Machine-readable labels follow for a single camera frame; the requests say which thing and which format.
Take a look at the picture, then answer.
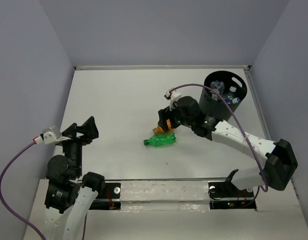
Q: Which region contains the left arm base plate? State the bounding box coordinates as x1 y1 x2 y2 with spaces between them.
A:
89 181 121 211

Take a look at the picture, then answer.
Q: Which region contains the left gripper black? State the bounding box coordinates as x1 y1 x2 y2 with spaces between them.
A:
59 114 99 176

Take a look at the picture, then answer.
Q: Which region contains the white foam front board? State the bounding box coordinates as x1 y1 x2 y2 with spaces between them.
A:
119 180 210 212

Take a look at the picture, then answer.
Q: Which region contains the green plastic bottle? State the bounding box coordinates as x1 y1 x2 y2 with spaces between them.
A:
143 132 176 147

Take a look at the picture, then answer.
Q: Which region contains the clear bottle green white label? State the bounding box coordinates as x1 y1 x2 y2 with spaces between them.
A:
225 86 241 105

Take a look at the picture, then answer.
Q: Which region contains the clear bottle blue label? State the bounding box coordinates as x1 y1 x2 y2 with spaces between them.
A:
210 80 225 95

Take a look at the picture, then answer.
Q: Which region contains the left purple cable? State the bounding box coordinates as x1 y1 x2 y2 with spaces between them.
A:
0 139 88 240

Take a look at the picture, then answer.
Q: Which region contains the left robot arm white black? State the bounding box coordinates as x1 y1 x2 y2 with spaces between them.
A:
41 116 105 240

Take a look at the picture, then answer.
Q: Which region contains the orange plastic bottle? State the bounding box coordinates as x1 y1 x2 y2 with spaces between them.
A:
152 119 177 135

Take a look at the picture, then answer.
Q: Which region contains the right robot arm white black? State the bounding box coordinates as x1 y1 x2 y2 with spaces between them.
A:
158 96 298 196

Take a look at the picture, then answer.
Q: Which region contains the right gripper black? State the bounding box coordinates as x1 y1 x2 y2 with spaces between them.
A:
158 103 193 132

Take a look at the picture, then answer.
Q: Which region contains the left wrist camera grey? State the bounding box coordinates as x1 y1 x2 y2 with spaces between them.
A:
33 125 70 145

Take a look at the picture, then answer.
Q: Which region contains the black plastic bin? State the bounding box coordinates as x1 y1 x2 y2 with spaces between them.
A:
199 70 248 121

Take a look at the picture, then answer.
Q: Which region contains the clear bottle black cap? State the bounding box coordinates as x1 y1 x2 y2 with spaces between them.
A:
208 91 220 102

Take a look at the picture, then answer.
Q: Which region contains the aluminium table edge rail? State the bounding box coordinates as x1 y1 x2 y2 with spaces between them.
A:
74 65 252 71

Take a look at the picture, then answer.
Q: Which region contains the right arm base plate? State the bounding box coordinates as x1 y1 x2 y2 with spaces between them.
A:
208 181 257 211

